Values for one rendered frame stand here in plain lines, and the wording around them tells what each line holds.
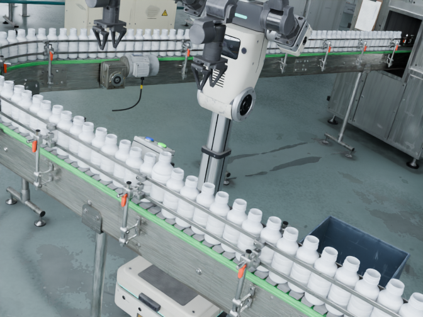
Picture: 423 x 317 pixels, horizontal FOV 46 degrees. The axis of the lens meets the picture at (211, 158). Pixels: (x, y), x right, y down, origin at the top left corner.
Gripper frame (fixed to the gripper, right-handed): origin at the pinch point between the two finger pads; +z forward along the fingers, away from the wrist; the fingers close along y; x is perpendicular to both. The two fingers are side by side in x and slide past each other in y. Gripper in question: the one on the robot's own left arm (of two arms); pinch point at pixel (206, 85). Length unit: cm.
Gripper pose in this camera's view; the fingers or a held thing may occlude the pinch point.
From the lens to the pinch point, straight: 161.3
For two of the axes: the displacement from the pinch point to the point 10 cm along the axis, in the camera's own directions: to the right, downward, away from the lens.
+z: -1.8, 8.8, 4.4
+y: 6.0, -2.6, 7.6
